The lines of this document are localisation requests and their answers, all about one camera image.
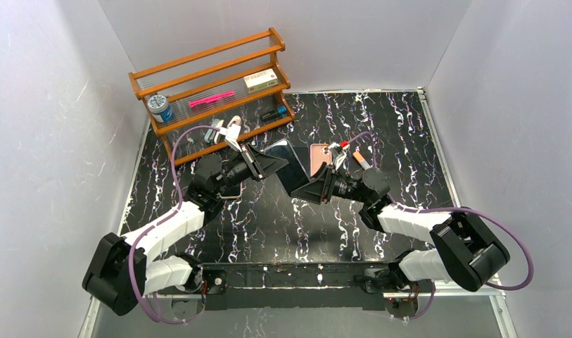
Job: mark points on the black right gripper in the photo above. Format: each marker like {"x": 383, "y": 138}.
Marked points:
{"x": 326, "y": 186}

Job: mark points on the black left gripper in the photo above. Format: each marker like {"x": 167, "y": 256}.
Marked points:
{"x": 255, "y": 163}

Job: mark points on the clear phone case with phone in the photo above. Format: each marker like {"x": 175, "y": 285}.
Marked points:
{"x": 293, "y": 175}

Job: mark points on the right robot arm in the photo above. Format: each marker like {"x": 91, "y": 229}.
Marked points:
{"x": 464, "y": 251}

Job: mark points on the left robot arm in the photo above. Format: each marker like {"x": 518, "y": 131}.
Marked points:
{"x": 125, "y": 269}

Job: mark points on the cream cased phone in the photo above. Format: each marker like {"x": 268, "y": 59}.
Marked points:
{"x": 229, "y": 192}

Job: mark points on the pink tape dispenser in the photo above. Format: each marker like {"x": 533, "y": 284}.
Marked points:
{"x": 236, "y": 120}

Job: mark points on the black blue marker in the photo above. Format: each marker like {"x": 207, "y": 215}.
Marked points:
{"x": 275, "y": 114}

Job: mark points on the teal eraser block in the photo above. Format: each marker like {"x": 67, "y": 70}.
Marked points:
{"x": 210, "y": 134}

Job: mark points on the white medicine box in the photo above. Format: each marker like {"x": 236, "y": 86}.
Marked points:
{"x": 261, "y": 80}

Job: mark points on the orange wooden shelf rack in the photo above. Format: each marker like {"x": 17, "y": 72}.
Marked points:
{"x": 213, "y": 71}

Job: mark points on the pink highlighter pen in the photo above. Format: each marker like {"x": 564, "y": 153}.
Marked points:
{"x": 211, "y": 99}

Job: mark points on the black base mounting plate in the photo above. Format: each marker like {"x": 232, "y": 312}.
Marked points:
{"x": 303, "y": 285}

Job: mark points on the blue round jar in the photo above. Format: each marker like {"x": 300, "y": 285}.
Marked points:
{"x": 160, "y": 108}

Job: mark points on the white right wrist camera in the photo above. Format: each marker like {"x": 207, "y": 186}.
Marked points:
{"x": 338, "y": 152}

